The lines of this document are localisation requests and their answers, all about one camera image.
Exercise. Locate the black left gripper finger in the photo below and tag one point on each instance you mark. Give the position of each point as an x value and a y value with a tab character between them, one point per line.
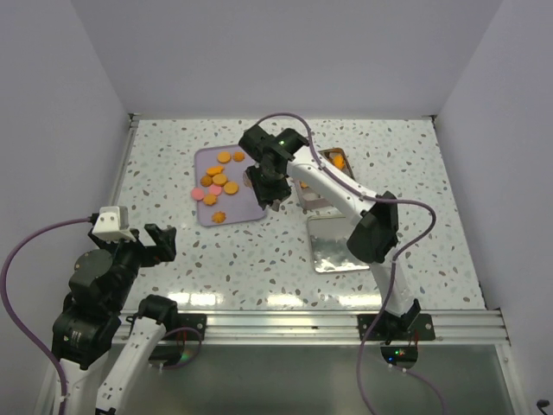
154	232
166	244

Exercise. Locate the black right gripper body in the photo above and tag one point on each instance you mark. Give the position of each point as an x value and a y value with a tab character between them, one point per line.
269	186

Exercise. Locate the pink round cookie middle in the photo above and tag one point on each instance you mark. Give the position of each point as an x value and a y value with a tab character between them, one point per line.
215	190

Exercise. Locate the round dotted biscuit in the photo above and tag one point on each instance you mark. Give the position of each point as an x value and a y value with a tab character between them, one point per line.
224	157
220	179
231	188

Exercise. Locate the aluminium front rail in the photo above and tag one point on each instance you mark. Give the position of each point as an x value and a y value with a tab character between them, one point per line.
343	328

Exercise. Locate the pink round cookie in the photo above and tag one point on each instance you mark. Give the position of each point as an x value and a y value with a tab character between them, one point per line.
215	190
197	194

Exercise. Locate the lilac plastic tray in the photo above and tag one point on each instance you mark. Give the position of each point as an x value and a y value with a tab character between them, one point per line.
239	208

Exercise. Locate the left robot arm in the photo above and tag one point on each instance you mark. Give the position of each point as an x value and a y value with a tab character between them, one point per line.
90	318

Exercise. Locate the round dotted biscuit top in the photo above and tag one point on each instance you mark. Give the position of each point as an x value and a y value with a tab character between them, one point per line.
224	157

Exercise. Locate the silver tin lid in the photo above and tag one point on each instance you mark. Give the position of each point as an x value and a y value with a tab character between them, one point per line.
327	239

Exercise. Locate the orange fish cookie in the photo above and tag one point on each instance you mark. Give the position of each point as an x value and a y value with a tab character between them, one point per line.
339	161
215	170

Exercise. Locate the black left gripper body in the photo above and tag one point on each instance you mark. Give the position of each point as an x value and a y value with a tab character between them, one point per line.
130	255

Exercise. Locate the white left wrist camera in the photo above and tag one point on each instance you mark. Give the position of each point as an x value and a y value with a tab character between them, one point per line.
113	225

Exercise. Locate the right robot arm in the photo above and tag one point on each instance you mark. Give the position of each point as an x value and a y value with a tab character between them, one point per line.
374	217

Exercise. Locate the flower cookie left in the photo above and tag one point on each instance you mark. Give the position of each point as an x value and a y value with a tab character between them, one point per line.
210	199

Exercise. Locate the pink round cookie left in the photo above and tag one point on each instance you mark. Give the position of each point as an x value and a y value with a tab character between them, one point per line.
197	194

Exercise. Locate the swirl cookie left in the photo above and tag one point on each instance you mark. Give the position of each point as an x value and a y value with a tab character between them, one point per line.
206	181

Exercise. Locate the swirl cookie top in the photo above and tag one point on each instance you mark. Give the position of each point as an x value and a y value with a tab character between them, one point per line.
238	156

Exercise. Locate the swirl flower cookie bottom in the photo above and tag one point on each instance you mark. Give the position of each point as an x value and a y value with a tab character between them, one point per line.
218	217

